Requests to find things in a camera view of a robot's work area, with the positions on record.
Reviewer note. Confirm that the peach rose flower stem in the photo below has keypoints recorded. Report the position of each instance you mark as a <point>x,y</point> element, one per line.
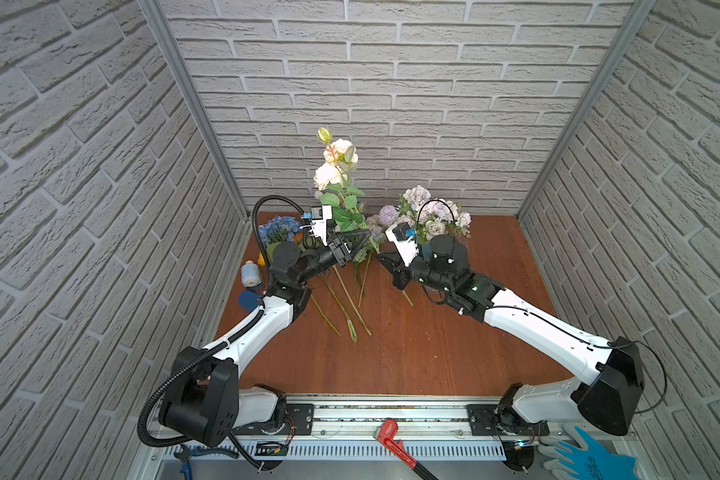
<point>334,186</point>

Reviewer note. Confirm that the blue work glove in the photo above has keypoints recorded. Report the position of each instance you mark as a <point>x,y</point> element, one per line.
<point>588,459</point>

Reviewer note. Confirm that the red pipe wrench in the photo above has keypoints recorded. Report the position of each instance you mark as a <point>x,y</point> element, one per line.
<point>385,435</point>

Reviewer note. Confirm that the blue hydrangea flower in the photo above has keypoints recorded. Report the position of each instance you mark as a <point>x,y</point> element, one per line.
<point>279,229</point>

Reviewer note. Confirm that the blue handled pliers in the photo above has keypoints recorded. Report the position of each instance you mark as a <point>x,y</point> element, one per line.
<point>185,454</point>

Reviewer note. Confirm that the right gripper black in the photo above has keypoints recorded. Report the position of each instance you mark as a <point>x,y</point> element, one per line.
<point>401,273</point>

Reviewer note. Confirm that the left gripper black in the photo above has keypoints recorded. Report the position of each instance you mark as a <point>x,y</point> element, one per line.
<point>343,242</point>

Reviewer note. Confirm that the pink white hydrangea bouquet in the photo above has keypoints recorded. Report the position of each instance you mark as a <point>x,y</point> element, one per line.
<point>429,216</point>

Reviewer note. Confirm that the white tape roll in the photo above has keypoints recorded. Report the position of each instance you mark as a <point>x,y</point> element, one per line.
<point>250,274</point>

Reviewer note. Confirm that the purple ball flower stem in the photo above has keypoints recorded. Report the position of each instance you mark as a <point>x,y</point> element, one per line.
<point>377,225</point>

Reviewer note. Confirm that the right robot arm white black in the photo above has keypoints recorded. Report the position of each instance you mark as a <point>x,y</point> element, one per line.
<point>607,379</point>

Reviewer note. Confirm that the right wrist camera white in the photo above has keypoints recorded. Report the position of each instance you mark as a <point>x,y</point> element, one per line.
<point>402,235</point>

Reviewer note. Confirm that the aluminium mounting rail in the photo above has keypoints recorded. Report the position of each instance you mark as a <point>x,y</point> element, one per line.
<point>346,428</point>

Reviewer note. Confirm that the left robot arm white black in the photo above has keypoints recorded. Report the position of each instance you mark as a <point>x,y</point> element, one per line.
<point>202,400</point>

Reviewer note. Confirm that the white poppy flower stem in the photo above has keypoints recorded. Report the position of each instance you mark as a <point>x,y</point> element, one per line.
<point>334,310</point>

